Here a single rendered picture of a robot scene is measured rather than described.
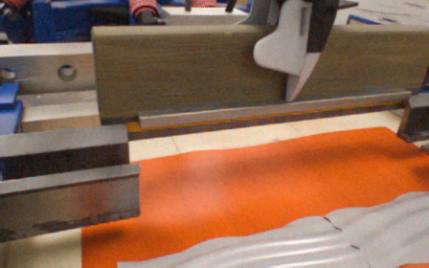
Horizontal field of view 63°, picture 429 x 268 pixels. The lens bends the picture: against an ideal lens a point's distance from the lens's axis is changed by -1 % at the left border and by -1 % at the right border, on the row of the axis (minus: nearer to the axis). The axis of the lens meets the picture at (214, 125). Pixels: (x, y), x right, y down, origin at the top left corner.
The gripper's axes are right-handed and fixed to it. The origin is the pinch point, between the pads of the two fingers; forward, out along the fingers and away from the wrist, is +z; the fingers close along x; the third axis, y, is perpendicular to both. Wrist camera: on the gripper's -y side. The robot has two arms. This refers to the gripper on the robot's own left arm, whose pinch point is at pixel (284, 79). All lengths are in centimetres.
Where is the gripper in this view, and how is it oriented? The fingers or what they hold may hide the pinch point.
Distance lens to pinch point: 36.1
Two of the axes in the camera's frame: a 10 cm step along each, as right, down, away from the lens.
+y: -9.3, 1.1, -3.5
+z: -0.7, 8.9, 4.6
